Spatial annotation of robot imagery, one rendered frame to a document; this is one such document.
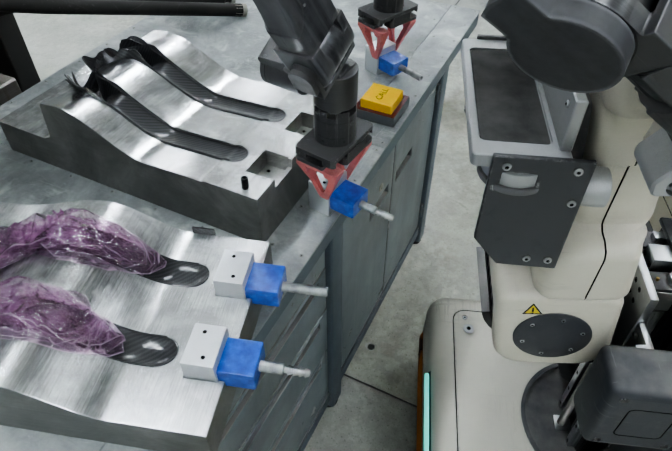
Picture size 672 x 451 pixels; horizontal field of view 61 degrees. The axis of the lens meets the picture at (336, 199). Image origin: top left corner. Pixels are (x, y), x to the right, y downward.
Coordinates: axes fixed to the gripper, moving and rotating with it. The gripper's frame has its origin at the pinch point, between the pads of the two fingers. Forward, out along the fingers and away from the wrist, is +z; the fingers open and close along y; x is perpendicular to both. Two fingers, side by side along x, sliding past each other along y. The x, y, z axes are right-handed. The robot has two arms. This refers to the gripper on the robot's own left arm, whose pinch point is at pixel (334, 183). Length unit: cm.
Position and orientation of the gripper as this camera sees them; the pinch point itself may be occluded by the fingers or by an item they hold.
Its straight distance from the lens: 83.5
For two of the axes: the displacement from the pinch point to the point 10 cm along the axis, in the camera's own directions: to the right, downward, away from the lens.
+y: -5.5, 5.8, -6.0
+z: -0.1, 7.2, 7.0
